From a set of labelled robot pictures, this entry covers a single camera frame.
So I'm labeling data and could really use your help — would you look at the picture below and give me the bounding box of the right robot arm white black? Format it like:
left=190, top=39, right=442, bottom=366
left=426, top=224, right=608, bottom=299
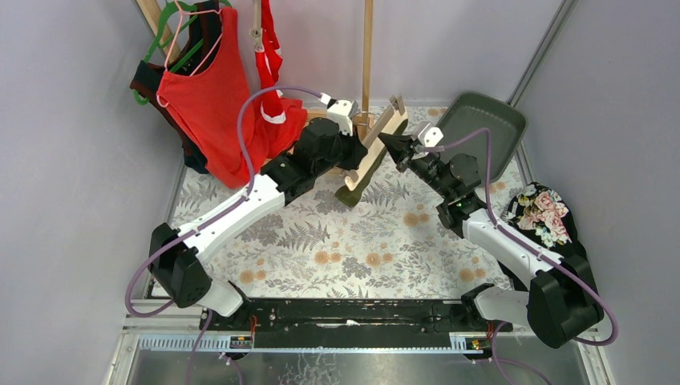
left=378, top=133, right=614, bottom=348

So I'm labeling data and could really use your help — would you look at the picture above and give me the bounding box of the pink wire hanger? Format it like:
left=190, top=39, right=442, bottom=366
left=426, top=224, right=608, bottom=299
left=136, top=1, right=231, bottom=112

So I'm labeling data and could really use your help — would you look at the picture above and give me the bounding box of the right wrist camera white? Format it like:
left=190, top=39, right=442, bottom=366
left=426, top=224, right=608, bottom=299
left=411, top=121, right=443, bottom=148

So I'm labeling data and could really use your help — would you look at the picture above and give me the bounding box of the red tank top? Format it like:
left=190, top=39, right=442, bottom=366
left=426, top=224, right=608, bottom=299
left=156, top=7, right=307, bottom=188

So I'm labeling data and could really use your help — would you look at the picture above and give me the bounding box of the red underwear with white lettering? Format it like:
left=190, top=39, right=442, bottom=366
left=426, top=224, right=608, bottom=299
left=255, top=0, right=286, bottom=124

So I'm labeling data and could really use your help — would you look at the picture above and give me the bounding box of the grey plastic bin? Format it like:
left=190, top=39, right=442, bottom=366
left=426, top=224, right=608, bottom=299
left=434, top=91, right=528, bottom=184

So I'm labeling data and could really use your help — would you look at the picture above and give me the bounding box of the wooden clip hanger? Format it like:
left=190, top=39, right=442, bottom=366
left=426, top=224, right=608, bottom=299
left=250, top=0, right=264, bottom=52
left=345, top=95, right=408, bottom=193

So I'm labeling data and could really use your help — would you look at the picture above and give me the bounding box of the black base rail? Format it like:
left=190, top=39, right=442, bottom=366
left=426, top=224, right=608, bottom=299
left=200, top=298, right=496, bottom=350

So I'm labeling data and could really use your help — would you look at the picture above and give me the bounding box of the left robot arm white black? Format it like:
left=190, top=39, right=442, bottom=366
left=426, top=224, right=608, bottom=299
left=148, top=118, right=368, bottom=317

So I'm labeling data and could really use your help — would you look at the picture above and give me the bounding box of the floral table cloth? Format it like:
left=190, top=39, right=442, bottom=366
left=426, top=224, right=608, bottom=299
left=207, top=159, right=511, bottom=298

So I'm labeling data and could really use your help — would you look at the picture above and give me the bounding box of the wooden clothes rack stand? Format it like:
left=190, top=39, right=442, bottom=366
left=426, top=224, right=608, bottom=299
left=286, top=0, right=376, bottom=176

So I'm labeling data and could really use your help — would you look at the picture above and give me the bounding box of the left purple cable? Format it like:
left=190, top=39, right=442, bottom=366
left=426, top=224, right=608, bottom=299
left=123, top=86, right=328, bottom=385

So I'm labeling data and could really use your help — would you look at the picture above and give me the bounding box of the green plastic hanger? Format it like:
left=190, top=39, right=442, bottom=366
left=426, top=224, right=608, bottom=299
left=132, top=0, right=235, bottom=106

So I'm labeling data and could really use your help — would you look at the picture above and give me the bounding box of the dark striped garment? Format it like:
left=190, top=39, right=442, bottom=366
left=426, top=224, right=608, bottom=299
left=130, top=1, right=232, bottom=174

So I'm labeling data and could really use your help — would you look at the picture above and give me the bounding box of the black floral garment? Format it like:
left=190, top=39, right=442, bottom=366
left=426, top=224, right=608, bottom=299
left=501, top=182, right=588, bottom=260

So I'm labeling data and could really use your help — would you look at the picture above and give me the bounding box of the olive green underwear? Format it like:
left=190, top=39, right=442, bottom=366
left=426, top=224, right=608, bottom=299
left=334, top=128, right=387, bottom=208

